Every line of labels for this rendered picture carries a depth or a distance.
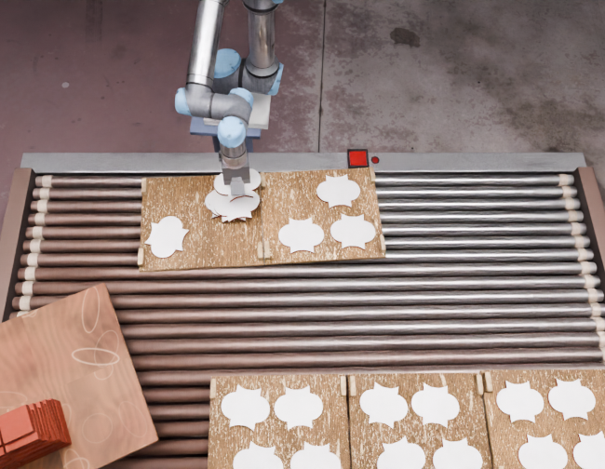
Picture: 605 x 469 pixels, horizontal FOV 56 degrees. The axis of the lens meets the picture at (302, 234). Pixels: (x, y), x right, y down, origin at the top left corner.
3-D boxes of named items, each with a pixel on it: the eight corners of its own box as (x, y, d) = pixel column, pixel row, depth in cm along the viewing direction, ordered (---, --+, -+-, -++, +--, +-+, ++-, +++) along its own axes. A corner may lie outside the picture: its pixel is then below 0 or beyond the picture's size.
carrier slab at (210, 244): (143, 180, 202) (142, 178, 201) (259, 175, 205) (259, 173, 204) (140, 273, 188) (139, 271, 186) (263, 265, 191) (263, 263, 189)
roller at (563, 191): (38, 191, 204) (33, 184, 199) (570, 189, 214) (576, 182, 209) (36, 203, 202) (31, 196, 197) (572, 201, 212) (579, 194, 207)
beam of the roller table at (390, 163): (29, 160, 211) (22, 152, 205) (575, 160, 221) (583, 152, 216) (25, 180, 207) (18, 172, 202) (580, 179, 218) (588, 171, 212)
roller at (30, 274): (24, 270, 191) (18, 264, 187) (588, 263, 201) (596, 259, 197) (21, 284, 189) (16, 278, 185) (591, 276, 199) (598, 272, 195)
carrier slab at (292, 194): (259, 175, 205) (259, 172, 204) (371, 169, 208) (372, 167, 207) (264, 265, 191) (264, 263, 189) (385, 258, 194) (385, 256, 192)
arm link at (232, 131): (248, 114, 159) (242, 140, 156) (249, 137, 169) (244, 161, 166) (220, 111, 160) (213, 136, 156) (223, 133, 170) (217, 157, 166)
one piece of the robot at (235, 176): (219, 177, 166) (223, 203, 181) (249, 175, 166) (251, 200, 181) (217, 142, 171) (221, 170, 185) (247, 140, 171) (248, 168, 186)
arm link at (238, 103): (216, 82, 166) (208, 113, 161) (254, 87, 166) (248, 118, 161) (219, 99, 173) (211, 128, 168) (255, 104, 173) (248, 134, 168)
